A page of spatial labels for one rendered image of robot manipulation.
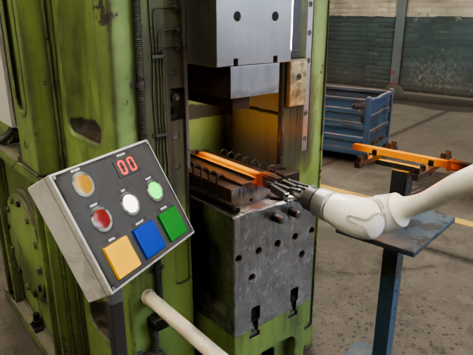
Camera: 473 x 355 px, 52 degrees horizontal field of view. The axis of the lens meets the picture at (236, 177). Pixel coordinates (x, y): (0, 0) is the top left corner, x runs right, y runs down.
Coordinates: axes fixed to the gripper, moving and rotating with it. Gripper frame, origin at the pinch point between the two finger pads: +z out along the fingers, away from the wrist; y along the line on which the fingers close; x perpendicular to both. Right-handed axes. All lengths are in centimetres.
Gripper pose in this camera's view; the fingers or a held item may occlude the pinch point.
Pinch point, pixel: (271, 181)
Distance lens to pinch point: 158.0
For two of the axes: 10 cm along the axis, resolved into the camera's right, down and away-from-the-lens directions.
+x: 0.3, -9.4, -3.5
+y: 7.8, -2.0, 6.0
